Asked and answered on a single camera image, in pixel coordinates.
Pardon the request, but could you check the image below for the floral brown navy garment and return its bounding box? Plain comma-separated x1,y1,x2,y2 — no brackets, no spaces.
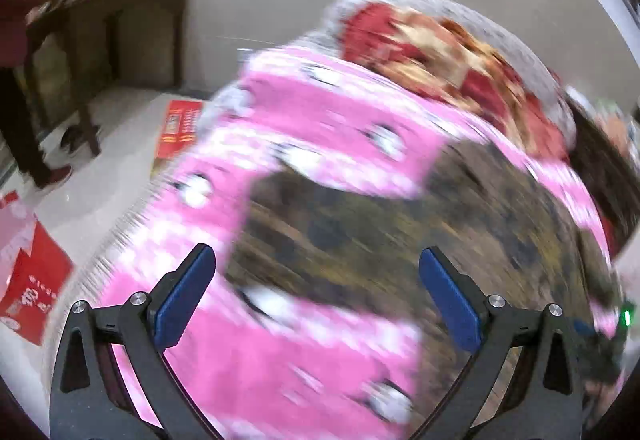
224,141,623,425

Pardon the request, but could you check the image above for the dark wooden side table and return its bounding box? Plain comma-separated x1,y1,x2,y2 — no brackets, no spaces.
24,0,186,157

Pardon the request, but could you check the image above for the pink penguin blanket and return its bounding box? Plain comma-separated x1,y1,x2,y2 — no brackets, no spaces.
102,48,622,439

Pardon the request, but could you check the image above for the person in dark clothes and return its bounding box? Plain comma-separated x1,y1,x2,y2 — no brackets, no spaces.
0,0,74,191

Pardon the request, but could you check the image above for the red poster on floor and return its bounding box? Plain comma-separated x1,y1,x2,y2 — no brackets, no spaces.
0,192,74,345

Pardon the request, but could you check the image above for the dark wooden headboard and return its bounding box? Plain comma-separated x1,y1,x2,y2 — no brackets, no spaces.
565,96,639,258

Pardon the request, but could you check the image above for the red gold quilt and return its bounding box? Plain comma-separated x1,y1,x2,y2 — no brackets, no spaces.
340,2,568,161

